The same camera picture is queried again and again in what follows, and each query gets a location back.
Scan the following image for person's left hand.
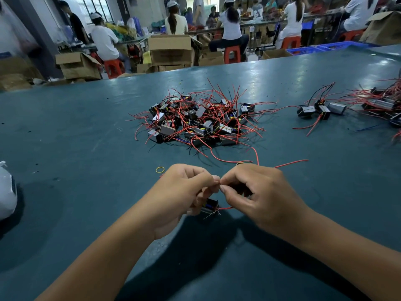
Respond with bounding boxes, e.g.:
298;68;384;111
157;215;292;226
141;163;221;240

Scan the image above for person's left forearm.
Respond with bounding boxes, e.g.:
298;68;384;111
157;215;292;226
38;213;167;301

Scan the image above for person's right forearm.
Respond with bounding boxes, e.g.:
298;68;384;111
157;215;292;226
293;213;401;301

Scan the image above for large closed cardboard box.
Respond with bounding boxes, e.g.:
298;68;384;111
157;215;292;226
148;34;194;65

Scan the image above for person's right hand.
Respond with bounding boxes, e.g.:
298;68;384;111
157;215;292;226
219;163;314;239

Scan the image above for shallow cardboard box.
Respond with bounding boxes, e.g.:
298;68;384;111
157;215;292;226
261;49;293;60

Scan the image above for tilted cardboard box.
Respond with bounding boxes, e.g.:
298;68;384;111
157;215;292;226
360;10;401;46

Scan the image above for low cardboard box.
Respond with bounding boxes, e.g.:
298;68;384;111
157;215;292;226
198;51;225;66

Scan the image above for white plastic shell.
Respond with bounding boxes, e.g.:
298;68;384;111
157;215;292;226
0;161;18;221

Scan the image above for red plastic stool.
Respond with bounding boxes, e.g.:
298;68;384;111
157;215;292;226
223;46;242;64
281;36;302;50
103;59;125;78
340;29;364;41

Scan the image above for central pile of wired modules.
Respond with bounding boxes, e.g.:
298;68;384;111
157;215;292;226
130;78;279;166

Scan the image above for open cardboard box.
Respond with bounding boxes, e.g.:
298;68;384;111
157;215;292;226
55;51;102;80

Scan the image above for blue plastic crate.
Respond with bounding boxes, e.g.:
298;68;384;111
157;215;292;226
286;47;328;56
316;41;376;51

